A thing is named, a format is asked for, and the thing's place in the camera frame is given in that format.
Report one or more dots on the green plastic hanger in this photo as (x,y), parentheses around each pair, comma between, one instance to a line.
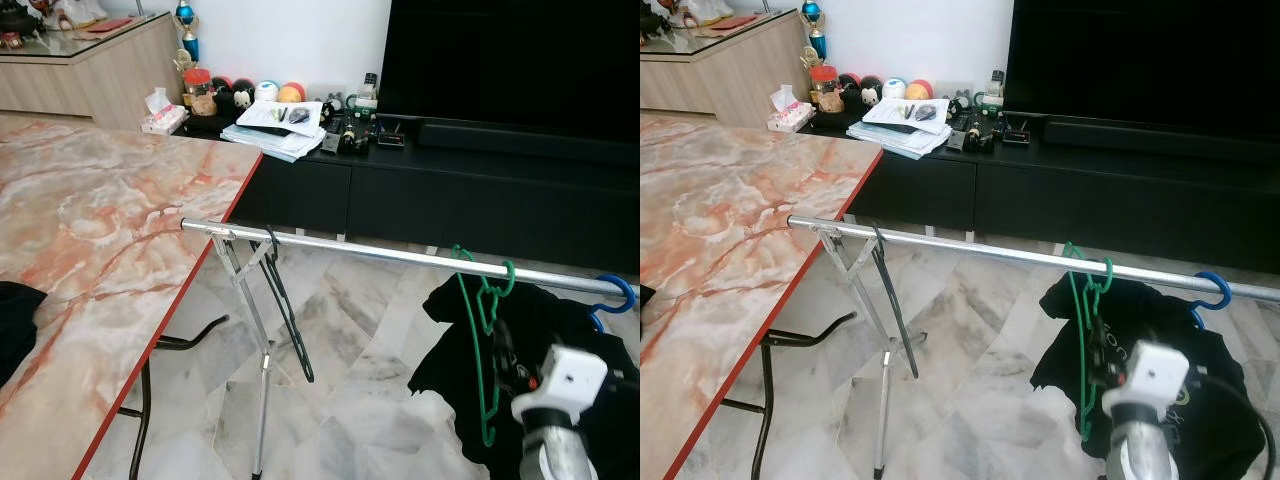
(1083,432)
(487,438)

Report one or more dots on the blue plastic hanger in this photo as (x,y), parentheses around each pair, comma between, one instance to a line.
(1222,288)
(628,290)

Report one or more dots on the thin black hanger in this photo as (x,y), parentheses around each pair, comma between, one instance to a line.
(914,370)
(309,375)

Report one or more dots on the black fonemax print T-shirt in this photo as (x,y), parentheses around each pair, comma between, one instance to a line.
(1220,420)
(450,340)

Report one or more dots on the black TV console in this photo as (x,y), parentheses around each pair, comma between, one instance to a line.
(450,210)
(1100,210)

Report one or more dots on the silver metal clothes rack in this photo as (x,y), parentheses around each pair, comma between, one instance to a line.
(950,246)
(350,251)

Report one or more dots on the black soundbar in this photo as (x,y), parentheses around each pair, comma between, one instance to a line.
(520,142)
(1150,142)

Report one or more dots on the small black display box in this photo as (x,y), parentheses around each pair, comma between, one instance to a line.
(390,135)
(1017,132)

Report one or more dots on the marble pattern red-edged folding table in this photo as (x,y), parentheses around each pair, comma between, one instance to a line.
(730,230)
(100,230)

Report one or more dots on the small dark gadget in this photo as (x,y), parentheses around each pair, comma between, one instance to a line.
(353,138)
(980,135)

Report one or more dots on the clear plastic bottle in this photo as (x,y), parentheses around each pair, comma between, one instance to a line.
(995,90)
(368,92)

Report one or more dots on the white paper stack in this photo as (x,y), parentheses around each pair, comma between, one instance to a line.
(898,140)
(270,142)

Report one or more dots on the black television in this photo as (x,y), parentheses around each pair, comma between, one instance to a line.
(1140,55)
(520,60)

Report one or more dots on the orange round ball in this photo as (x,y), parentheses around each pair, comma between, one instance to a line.
(919,90)
(292,92)

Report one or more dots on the light wooden cabinet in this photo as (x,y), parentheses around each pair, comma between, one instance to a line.
(710,85)
(80,85)

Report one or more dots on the white round ball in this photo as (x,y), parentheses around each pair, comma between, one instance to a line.
(267,91)
(894,89)

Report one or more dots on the black mouse plush toy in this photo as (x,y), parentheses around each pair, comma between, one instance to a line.
(238,98)
(866,96)

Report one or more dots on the white tissue pack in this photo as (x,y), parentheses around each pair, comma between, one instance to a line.
(792,121)
(165,122)

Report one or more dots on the red lid glass jar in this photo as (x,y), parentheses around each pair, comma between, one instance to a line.
(198,98)
(826,96)

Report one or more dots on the red flat tray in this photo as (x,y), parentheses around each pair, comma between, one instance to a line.
(108,24)
(735,22)

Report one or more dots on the blue gold trophy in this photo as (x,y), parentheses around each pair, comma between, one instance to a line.
(190,45)
(817,45)

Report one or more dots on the black crumpled garment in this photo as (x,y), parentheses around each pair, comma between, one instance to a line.
(18,330)

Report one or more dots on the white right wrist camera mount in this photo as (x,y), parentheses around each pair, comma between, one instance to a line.
(1150,378)
(570,380)

